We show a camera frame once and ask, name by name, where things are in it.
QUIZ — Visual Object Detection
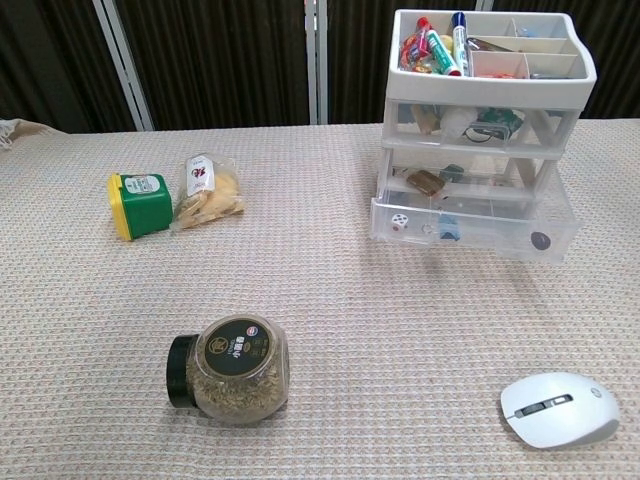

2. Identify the white plastic drawer organizer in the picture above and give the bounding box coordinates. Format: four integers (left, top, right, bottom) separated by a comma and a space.
380, 7, 599, 201

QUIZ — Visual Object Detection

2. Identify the red candy packet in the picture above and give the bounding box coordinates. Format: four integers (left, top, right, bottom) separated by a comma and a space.
398, 32, 435, 74

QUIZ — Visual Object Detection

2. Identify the clear plastic drawer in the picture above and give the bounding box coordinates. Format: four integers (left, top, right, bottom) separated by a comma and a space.
380, 144, 569, 201

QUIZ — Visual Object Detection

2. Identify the red capped marker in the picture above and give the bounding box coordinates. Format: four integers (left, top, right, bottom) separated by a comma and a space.
416, 16, 463, 78

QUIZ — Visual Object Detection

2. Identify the brown candy wrapper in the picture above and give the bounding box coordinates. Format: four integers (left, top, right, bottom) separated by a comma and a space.
469, 38, 512, 53

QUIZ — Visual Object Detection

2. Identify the teal green cloth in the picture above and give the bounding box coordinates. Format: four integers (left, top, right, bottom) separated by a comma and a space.
478, 107, 524, 127

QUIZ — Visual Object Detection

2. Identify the clear bag of crackers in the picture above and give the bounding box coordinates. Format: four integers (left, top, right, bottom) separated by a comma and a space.
169, 154, 247, 236

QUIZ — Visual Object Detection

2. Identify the brown leather pouch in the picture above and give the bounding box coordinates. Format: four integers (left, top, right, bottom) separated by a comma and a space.
405, 169, 447, 197

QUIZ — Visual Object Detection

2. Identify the blue capped marker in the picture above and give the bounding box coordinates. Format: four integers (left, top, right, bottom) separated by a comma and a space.
451, 11, 472, 78

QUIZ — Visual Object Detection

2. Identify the tan wooden piece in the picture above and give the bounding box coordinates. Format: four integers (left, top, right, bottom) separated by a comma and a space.
412, 104, 441, 135

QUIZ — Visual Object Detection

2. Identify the clear drawer with die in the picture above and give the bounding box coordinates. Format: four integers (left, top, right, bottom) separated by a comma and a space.
368, 194, 580, 265

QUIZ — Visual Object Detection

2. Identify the green container yellow lid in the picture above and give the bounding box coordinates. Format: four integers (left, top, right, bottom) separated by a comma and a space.
107, 172, 175, 242

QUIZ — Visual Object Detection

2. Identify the glass jar black lid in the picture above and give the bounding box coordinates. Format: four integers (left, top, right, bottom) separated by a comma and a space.
166, 313, 291, 425

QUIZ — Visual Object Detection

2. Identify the white computer mouse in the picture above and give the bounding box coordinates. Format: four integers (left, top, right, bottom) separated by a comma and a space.
499, 371, 621, 450

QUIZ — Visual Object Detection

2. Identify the small blue toy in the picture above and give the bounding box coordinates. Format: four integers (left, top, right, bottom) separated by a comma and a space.
438, 213, 462, 242

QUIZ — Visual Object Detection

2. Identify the clear drawer with cotton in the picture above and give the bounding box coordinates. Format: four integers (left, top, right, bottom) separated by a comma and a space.
383, 97, 585, 149

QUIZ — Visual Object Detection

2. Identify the white cotton wad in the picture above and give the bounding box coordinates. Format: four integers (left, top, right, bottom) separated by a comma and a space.
442, 107, 479, 138

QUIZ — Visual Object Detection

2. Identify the beige woven tablecloth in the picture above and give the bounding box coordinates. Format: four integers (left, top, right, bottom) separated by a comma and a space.
0, 118, 640, 480

